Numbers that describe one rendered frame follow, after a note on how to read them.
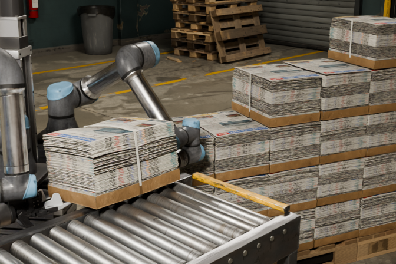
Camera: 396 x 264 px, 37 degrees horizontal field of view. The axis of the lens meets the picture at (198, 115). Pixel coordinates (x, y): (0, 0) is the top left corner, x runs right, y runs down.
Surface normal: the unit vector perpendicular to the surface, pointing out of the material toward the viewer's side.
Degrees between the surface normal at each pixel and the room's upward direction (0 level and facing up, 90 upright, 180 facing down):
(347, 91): 90
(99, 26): 96
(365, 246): 90
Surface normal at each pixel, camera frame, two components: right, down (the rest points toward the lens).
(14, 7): 0.61, 0.22
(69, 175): -0.69, 0.16
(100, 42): 0.13, 0.30
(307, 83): 0.43, 0.25
